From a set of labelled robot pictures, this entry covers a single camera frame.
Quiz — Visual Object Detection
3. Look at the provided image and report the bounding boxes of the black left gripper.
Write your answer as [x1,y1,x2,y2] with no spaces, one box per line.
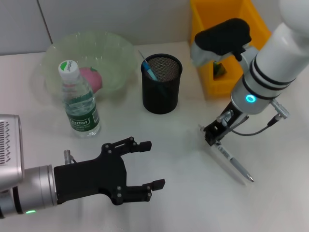
[53,136,166,206]

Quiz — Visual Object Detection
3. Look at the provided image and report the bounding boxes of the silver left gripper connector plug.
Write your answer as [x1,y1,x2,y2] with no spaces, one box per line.
[63,149,75,164]

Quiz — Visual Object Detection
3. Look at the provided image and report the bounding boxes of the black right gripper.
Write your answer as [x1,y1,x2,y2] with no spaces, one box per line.
[204,102,250,147]

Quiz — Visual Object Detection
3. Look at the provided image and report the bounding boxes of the grey clear ballpoint pen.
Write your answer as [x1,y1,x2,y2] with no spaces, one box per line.
[197,124,254,184]

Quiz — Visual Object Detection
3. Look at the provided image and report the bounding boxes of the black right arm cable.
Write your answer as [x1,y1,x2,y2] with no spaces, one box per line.
[229,100,290,136]

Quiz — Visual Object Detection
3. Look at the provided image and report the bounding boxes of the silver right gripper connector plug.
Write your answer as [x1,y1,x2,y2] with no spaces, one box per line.
[216,110,234,126]

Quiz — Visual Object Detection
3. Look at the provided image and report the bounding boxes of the pink toy peach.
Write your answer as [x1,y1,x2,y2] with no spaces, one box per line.
[78,66,103,94]

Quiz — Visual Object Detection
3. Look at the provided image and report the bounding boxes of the clear green-label water bottle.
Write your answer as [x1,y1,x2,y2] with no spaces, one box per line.
[57,59,101,139]

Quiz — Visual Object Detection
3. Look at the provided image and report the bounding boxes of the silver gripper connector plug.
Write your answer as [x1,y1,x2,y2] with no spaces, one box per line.
[63,149,75,164]
[216,110,234,126]

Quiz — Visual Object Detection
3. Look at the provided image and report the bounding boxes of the blue scissors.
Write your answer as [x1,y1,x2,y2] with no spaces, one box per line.
[143,59,160,82]

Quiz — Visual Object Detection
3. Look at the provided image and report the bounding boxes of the yellow plastic bin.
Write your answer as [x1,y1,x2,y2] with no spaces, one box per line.
[190,0,272,96]

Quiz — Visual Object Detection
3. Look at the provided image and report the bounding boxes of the translucent green fruit plate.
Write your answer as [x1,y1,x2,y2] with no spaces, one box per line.
[40,30,136,97]

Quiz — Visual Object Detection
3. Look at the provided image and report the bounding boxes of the black mesh pen holder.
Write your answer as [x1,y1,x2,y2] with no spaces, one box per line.
[140,54,183,114]

